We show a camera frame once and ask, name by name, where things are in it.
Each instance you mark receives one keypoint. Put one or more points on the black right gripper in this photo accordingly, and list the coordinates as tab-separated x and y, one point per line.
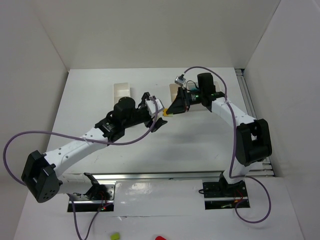
184	99

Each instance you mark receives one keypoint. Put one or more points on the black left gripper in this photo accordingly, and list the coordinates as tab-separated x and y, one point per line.
147	111

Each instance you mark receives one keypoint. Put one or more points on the light green lego stack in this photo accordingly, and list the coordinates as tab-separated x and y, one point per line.
165	114

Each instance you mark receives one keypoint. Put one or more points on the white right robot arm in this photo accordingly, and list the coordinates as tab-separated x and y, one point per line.
251	136

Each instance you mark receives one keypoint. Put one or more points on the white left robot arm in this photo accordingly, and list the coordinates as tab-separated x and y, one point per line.
44	173

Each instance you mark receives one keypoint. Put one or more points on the wide white compartment tray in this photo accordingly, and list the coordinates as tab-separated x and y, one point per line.
190	84

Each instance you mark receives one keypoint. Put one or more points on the narrow white compartment tray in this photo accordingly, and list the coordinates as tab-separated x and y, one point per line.
121	90

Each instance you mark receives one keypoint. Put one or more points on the red object at edge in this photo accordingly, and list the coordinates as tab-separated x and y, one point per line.
160	238

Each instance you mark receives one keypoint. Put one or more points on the green lego on foreground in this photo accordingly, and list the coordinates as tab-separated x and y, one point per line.
115	236

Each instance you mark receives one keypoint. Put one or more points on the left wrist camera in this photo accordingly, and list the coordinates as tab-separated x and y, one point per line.
151	106

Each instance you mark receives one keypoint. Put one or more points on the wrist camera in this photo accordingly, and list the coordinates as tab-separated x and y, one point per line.
180	80
151	106

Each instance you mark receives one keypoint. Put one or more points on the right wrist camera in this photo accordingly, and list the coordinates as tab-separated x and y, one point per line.
180	80

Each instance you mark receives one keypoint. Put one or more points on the aluminium rail front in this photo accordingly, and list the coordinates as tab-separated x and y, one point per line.
162	176

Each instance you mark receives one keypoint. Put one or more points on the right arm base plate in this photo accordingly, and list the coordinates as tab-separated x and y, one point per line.
220	195

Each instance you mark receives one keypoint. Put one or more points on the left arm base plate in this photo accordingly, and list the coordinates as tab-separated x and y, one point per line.
101	199

